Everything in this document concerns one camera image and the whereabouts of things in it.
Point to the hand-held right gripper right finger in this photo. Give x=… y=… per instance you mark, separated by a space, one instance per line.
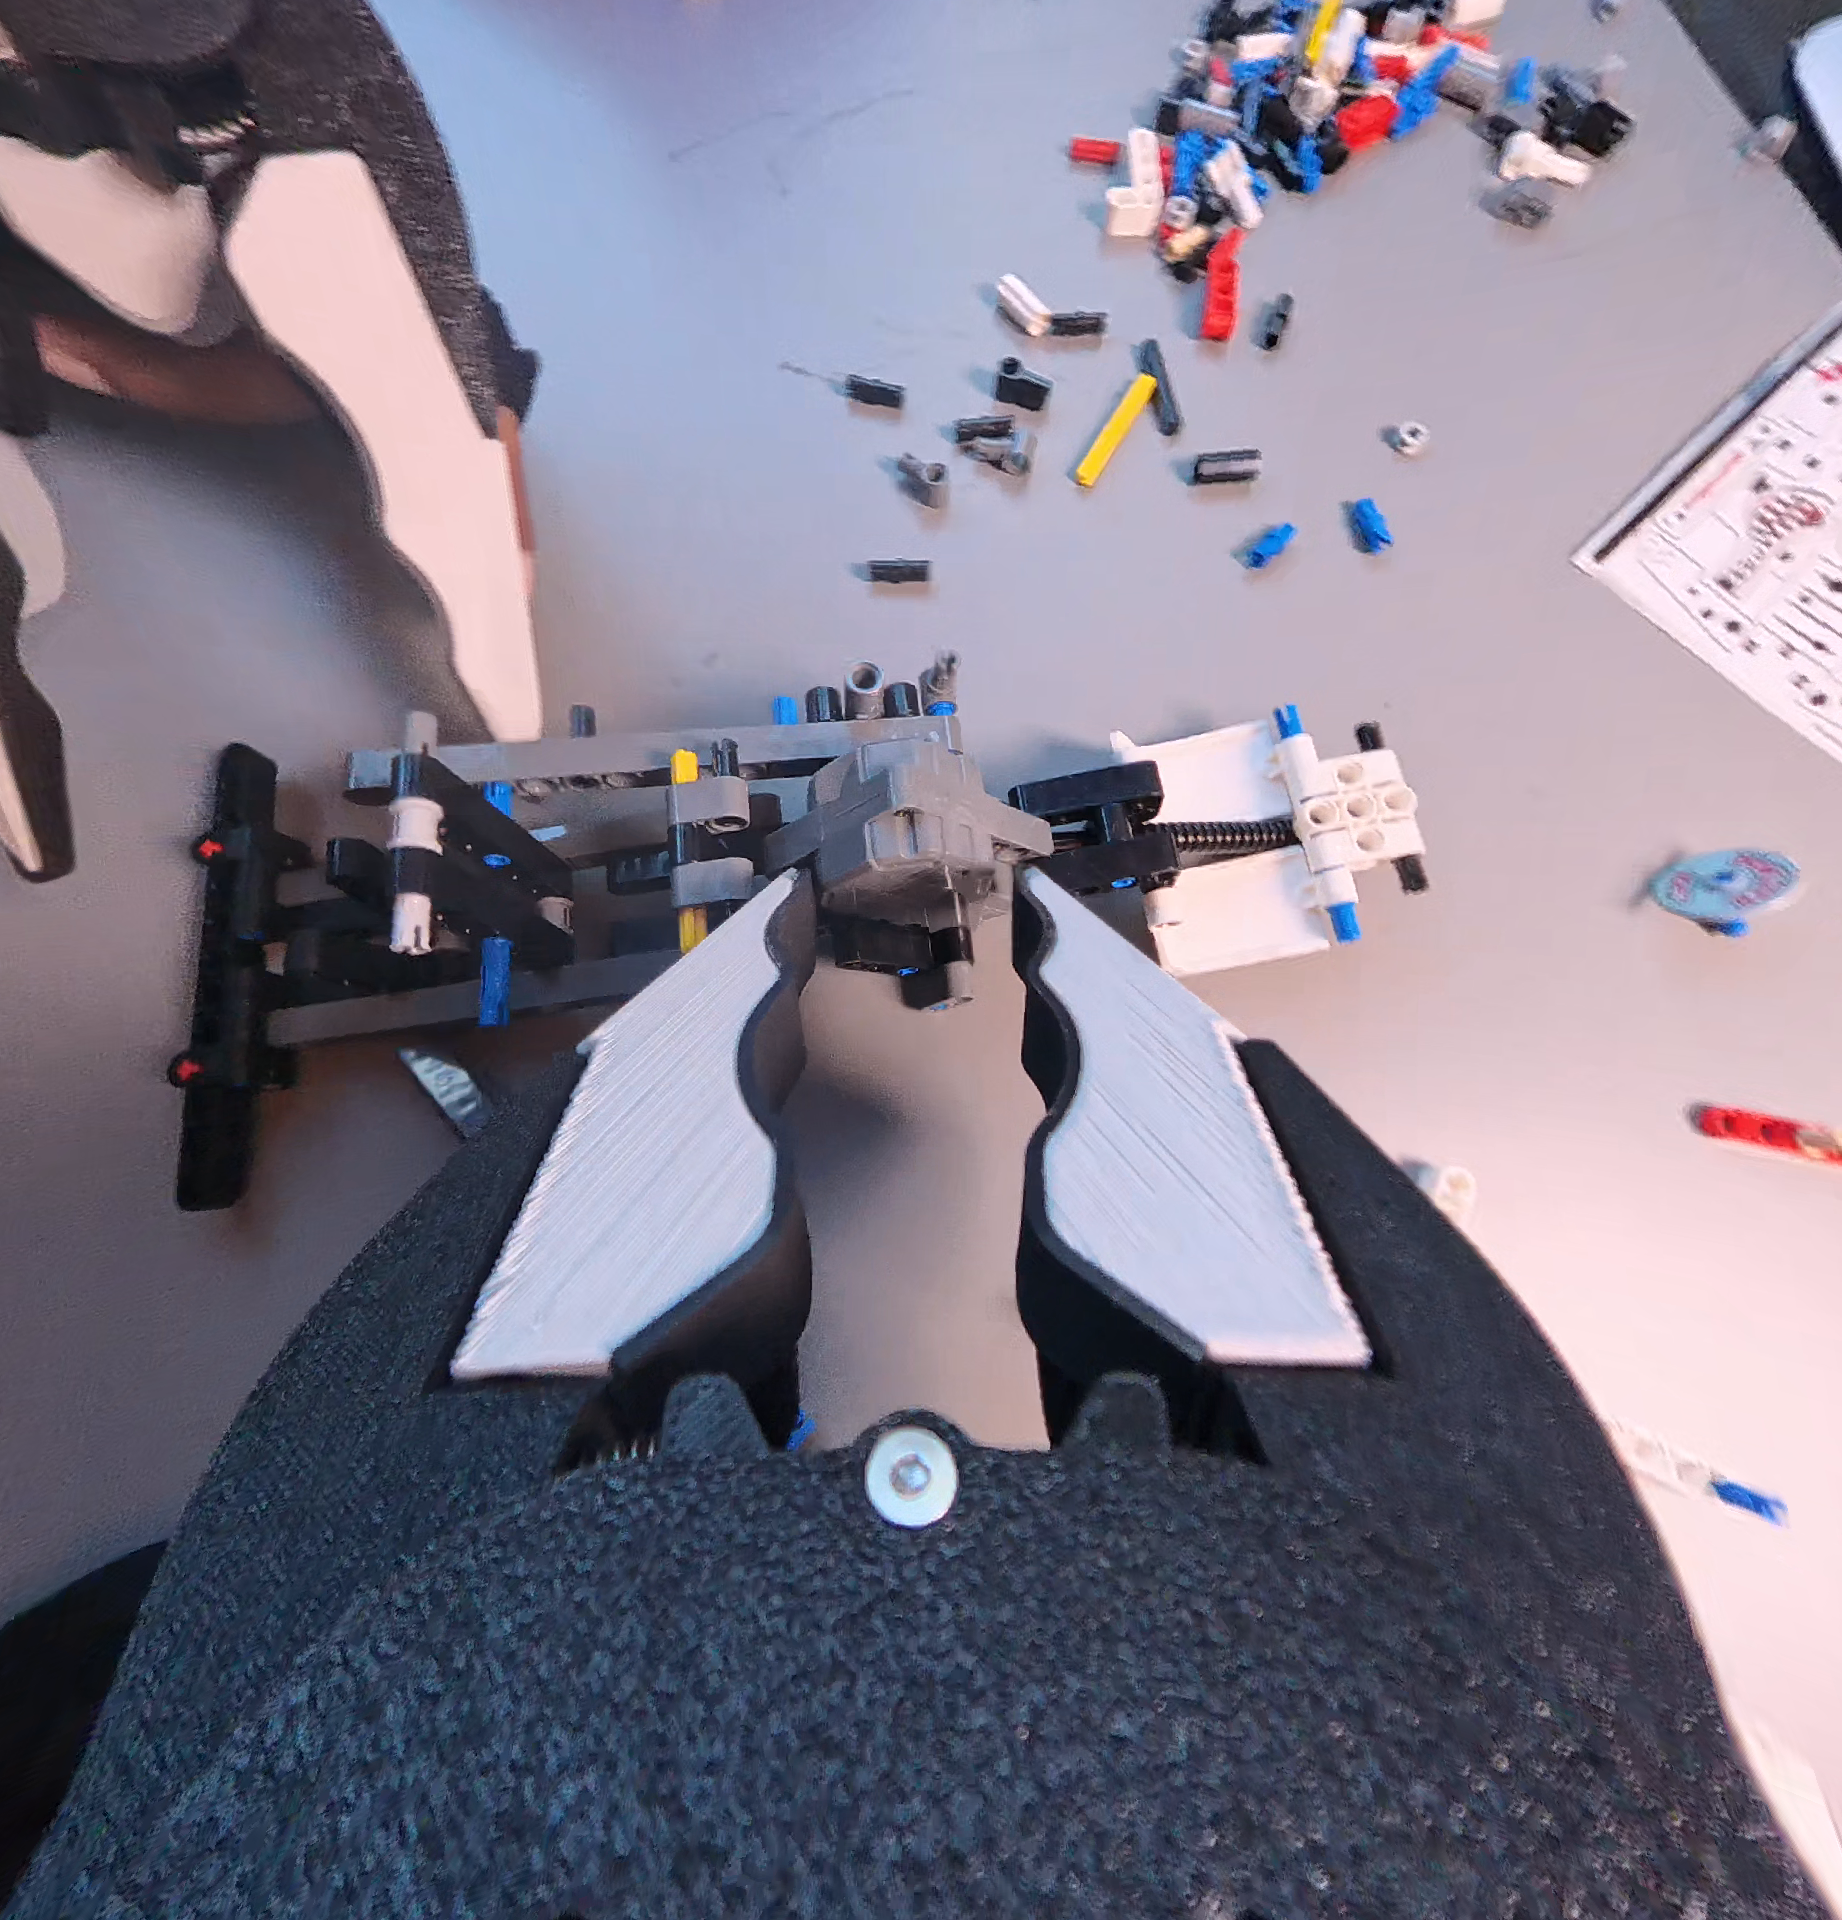
x=1176 y=1201

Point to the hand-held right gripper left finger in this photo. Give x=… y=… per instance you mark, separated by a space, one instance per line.
x=637 y=1201

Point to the toy brick vehicle chassis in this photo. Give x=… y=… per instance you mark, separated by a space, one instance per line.
x=907 y=840

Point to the grey desk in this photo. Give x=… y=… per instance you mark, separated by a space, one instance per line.
x=710 y=224

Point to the person's left hand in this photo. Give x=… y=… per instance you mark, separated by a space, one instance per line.
x=171 y=374

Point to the white straight toy brick beam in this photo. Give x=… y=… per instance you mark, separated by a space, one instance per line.
x=1438 y=1184

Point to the black toy brick pin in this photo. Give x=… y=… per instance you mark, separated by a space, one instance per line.
x=898 y=570
x=1277 y=320
x=1079 y=323
x=987 y=429
x=873 y=390

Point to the grey toy brick connector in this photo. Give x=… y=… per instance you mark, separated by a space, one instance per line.
x=1006 y=456
x=920 y=477

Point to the white bent toy brick beam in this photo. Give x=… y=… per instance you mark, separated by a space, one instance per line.
x=1671 y=1455

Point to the red thin toy brick plate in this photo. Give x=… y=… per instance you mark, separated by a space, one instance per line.
x=1790 y=1137

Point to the black angled toy brick connector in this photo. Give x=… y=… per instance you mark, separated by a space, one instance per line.
x=1023 y=382

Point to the small white toy brick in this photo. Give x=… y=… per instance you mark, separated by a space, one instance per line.
x=1021 y=301

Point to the round blue printed disc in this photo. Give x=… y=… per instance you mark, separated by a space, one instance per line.
x=1724 y=885

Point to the blue toy brick pin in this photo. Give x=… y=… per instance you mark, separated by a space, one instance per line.
x=1368 y=525
x=1268 y=545

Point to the yellow toy brick axle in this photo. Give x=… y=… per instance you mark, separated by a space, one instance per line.
x=1117 y=431

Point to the red toy brick pin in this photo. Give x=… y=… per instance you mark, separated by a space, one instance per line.
x=1097 y=148

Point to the black ridged axle connector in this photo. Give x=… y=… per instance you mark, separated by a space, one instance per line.
x=1227 y=464

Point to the black toy brick axle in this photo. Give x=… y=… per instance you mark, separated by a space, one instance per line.
x=1159 y=386

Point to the red short toy brick beam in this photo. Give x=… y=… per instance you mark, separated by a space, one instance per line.
x=1224 y=284

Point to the white printed sticker sheet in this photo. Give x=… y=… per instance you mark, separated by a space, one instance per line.
x=1761 y=570

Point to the pile of small toy bricks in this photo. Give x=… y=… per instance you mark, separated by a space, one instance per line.
x=1311 y=104

